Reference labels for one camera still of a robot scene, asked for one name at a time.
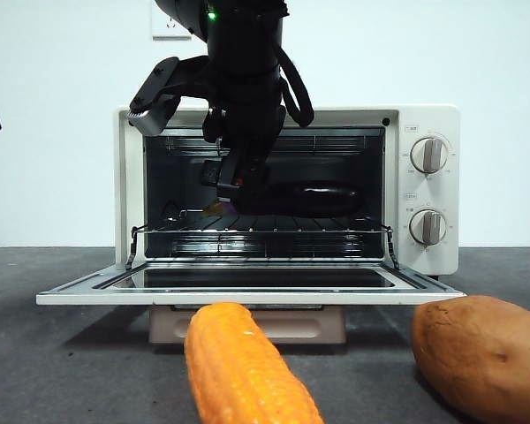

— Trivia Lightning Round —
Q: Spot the large-dial oven knob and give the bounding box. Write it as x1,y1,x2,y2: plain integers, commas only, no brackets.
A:
410,136,450,174

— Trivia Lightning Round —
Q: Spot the white wall socket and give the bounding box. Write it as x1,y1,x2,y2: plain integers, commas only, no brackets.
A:
151,4,193,42

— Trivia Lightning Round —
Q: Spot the small-dial oven knob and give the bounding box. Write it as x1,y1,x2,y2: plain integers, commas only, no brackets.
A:
409,208,448,246

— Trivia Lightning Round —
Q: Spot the cream Toshiba toaster oven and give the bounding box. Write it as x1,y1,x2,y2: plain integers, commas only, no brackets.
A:
114,104,462,279

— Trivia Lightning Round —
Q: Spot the oven door with glass window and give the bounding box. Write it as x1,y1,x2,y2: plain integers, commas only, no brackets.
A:
35,260,468,345

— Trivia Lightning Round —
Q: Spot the orange corn cob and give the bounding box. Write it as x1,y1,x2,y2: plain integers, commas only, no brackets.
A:
184,302,326,424

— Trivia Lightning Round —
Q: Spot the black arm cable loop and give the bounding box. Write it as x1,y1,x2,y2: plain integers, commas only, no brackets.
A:
273,43,315,129

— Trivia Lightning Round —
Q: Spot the purple eggplant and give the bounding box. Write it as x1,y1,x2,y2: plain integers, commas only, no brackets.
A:
202,180,366,218

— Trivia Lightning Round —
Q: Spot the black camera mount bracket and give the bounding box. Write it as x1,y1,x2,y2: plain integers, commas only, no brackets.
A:
130,56,211,111

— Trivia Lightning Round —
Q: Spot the brown sweet potato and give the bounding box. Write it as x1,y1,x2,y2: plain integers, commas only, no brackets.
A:
411,294,530,424

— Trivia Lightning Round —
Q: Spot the metal wire oven rack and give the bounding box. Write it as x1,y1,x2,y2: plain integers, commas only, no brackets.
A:
130,214,392,235

